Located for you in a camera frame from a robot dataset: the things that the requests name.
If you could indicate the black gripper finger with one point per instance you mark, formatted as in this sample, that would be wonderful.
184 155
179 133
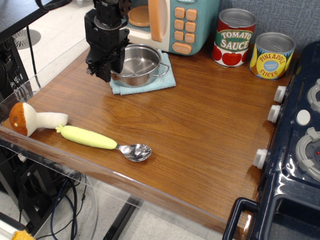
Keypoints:
118 58
103 70

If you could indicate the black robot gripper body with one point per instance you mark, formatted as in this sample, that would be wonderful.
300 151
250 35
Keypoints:
104 33

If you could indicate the silver steel pot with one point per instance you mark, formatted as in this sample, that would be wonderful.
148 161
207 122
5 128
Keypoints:
140 63

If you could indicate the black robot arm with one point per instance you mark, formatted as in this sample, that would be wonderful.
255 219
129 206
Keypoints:
122 7

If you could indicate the light blue rag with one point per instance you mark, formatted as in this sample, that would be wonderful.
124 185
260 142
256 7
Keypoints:
154 83

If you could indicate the teal toy microwave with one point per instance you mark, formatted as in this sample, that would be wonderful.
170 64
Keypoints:
173 26

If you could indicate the plush mushroom toy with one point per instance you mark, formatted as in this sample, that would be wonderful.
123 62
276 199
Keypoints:
25 120

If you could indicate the tomato sauce can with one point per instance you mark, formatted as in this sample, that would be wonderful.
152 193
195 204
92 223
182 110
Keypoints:
235 30

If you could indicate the black side table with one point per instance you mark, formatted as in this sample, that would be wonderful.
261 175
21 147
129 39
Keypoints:
15 15

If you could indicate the clear acrylic table guard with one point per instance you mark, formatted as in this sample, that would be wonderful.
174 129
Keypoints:
174 174

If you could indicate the pineapple slices can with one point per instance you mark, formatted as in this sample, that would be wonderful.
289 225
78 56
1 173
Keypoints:
272 54

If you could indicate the dark blue toy stove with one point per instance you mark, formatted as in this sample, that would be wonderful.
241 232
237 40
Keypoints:
288 204

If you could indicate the spoon with green handle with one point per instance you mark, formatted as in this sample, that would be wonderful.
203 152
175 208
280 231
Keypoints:
135 153

